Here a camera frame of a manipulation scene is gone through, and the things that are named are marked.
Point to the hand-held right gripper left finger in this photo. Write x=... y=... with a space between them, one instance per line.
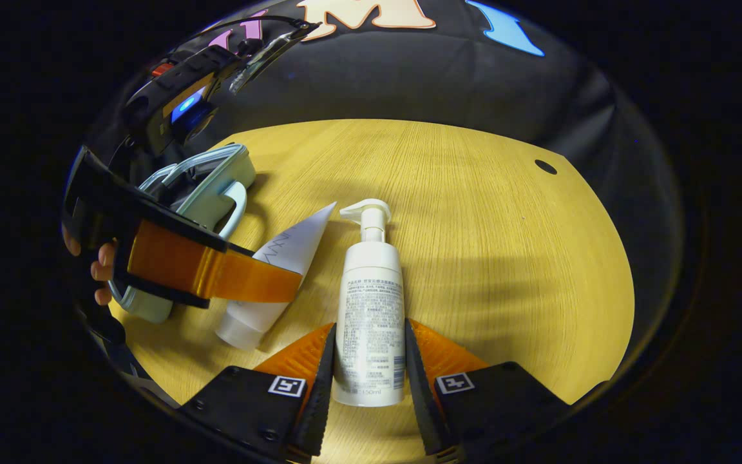
x=319 y=399

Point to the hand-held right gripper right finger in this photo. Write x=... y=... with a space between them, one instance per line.
x=419 y=399

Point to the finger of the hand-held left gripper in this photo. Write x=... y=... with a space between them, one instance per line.
x=171 y=258

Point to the light blue suitcase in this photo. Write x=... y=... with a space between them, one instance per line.
x=216 y=187

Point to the white pump bottle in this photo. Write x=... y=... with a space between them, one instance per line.
x=371 y=309

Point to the white squeeze tube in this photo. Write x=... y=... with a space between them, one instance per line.
x=294 y=248

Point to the black backdrop cloth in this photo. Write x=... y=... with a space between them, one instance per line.
x=442 y=77

